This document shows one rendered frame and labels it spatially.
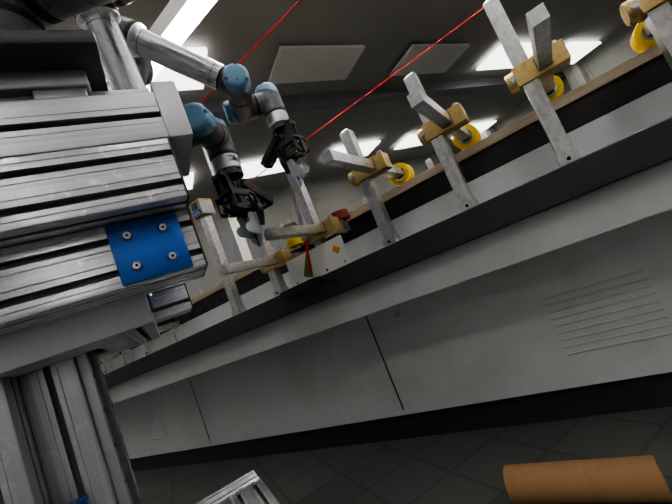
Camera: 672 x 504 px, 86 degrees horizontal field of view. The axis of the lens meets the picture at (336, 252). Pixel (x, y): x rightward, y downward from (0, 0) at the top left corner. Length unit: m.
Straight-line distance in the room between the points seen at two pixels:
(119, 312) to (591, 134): 1.20
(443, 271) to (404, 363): 0.48
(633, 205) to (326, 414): 1.33
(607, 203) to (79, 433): 1.14
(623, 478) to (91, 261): 1.03
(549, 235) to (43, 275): 1.01
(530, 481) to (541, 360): 0.40
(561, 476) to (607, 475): 0.09
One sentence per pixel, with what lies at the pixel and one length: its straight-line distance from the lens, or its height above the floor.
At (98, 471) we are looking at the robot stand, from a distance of 0.76.
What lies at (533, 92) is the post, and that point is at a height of 0.89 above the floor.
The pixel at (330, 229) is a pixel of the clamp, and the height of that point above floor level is 0.83.
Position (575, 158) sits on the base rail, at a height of 0.70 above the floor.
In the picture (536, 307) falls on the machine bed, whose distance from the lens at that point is 1.29.
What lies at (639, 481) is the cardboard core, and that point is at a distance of 1.04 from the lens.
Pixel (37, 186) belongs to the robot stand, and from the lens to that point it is 0.56.
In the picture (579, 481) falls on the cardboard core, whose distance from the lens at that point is 1.05.
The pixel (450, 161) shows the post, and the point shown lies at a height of 0.84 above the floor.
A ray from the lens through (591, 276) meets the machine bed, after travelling 1.27.
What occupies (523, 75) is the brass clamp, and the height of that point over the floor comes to 0.94.
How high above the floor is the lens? 0.61
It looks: 7 degrees up
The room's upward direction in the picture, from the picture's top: 22 degrees counter-clockwise
